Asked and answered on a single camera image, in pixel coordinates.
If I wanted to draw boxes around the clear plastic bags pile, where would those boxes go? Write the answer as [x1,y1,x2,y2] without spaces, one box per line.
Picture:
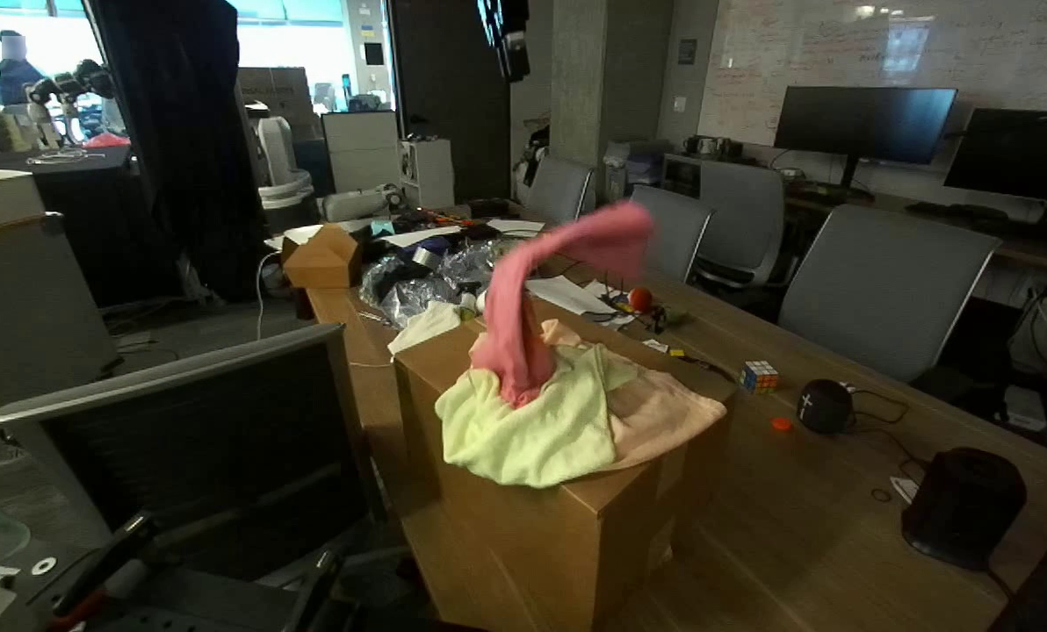
[359,242,499,326]

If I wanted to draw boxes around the colourful puzzle cube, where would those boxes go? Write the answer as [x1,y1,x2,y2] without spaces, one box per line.
[742,360,781,392]

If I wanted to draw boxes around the large cardboard box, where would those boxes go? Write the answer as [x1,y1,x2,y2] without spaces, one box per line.
[392,300,733,632]

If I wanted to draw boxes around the grey mesh office chair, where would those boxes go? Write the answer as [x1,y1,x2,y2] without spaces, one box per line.
[0,326,379,632]

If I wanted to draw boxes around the white cloth on table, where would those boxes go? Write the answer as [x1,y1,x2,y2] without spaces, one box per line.
[386,300,459,355]

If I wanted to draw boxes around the near grey office chair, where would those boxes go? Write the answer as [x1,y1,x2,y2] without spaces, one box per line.
[781,207,993,381]

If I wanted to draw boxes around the left black monitor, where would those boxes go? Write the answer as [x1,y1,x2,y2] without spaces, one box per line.
[773,87,957,160]

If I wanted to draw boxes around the pink towel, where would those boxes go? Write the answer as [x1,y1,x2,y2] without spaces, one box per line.
[469,200,654,408]

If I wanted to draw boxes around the right black monitor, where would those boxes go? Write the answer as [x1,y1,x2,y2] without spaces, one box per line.
[946,107,1047,200]

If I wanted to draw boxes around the light green towel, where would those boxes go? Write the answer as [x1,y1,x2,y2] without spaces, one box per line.
[434,345,634,488]

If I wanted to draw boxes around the middle grey office chair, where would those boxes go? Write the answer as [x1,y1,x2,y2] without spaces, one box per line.
[695,160,783,288]

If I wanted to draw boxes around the black monitor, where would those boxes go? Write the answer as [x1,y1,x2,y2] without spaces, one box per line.
[773,87,957,160]
[946,107,1047,200]

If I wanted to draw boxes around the far grey office chair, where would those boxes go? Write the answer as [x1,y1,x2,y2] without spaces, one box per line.
[631,186,708,282]

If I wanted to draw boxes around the red ball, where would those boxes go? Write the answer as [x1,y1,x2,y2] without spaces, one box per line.
[625,288,654,311]

